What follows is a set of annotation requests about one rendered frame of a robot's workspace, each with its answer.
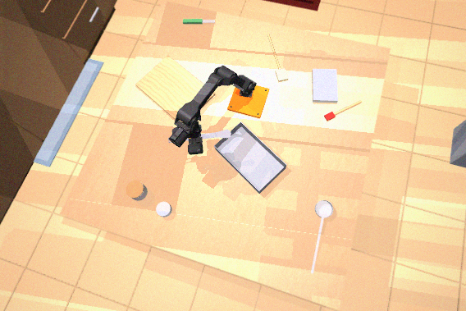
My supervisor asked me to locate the short grey cylinder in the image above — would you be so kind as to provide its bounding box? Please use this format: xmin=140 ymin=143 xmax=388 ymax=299
xmin=156 ymin=202 xmax=172 ymax=217

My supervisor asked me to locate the grey jar with wooden lid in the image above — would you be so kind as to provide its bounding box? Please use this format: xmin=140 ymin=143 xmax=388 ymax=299
xmin=126 ymin=181 xmax=148 ymax=201

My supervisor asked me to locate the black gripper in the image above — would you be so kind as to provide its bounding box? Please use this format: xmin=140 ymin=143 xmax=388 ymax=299
xmin=188 ymin=114 xmax=203 ymax=155

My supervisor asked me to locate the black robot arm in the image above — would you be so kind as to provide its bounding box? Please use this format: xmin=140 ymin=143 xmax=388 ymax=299
xmin=169 ymin=66 xmax=257 ymax=148

